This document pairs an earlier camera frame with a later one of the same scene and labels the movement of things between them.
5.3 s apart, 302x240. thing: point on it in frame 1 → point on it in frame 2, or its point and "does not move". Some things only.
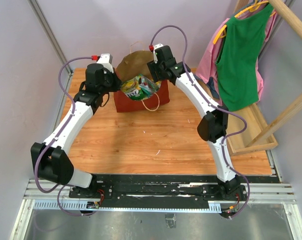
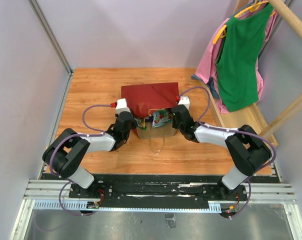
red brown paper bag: [135, 63] → [143, 100]
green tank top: [236, 66] does not move
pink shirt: [271, 17] → [207, 67]
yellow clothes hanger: [254, 7] does not move
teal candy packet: [142, 88] → [161, 117]
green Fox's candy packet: [138, 88] → [141, 123]
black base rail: [195, 187] does not move
